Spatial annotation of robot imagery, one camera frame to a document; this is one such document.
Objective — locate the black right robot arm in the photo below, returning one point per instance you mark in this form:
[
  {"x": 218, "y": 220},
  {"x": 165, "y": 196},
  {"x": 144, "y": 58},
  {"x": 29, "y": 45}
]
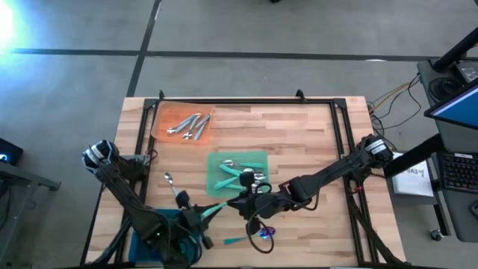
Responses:
[{"x": 336, "y": 172}]

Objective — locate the iridescent rainbow metal spoon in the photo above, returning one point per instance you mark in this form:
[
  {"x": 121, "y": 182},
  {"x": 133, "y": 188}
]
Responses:
[{"x": 239, "y": 239}]

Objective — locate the desk caster wheel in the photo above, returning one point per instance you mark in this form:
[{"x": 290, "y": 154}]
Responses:
[{"x": 436, "y": 234}]

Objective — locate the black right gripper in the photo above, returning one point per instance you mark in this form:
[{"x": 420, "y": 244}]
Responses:
[{"x": 261, "y": 205}]

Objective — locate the black power adapter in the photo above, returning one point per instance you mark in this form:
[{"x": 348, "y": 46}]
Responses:
[{"x": 468, "y": 71}]

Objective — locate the teal translucent plastic bin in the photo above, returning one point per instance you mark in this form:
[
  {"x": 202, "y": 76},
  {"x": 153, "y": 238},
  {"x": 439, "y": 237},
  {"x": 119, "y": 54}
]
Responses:
[{"x": 213, "y": 157}]

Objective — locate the grey side table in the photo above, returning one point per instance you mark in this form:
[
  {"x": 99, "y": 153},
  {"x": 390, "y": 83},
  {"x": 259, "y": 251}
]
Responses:
[{"x": 22, "y": 179}]

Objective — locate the black device blue light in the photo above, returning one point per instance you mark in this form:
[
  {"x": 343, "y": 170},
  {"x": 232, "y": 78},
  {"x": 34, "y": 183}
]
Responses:
[{"x": 9, "y": 151}]

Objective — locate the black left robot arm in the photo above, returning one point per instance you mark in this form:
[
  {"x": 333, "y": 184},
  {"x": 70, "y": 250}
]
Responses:
[{"x": 127, "y": 194}]

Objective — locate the black monitor pole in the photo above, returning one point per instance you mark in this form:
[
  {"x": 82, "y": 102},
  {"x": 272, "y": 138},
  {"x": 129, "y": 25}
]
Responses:
[{"x": 457, "y": 50}]

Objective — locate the black keyboard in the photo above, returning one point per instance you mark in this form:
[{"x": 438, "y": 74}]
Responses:
[{"x": 461, "y": 172}]

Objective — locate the silver metal spoon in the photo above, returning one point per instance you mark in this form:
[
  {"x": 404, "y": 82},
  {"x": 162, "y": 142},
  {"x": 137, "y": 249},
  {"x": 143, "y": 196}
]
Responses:
[{"x": 169, "y": 178}]

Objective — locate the cardboard box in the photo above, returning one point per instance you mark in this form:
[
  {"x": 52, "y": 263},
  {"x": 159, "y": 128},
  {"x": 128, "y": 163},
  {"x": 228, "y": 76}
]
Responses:
[{"x": 164, "y": 112}]

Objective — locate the black computer desk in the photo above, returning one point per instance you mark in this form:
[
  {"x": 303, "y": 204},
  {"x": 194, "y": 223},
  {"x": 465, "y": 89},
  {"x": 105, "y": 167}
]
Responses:
[{"x": 453, "y": 140}]

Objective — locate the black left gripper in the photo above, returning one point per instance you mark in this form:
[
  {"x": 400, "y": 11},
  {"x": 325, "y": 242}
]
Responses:
[{"x": 194, "y": 224}]

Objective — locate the white paper sheet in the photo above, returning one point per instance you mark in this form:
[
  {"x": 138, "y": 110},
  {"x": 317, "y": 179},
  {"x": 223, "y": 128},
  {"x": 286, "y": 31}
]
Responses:
[{"x": 412, "y": 179}]

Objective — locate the computer monitor blue screen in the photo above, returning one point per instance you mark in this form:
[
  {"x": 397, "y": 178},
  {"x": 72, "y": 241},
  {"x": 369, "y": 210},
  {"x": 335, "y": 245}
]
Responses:
[{"x": 455, "y": 108}]

